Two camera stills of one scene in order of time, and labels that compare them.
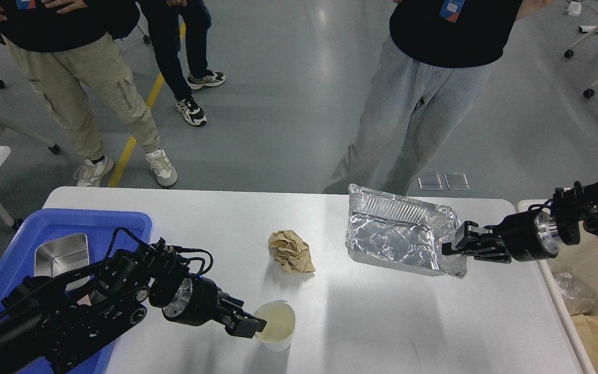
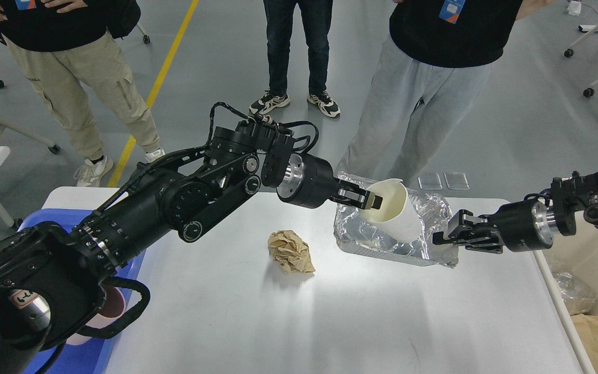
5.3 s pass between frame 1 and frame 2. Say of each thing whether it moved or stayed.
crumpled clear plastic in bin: stayed
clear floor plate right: stayed
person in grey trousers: stayed
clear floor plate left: stayed
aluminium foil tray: moved
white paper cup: moved
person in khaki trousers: stayed
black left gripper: moved
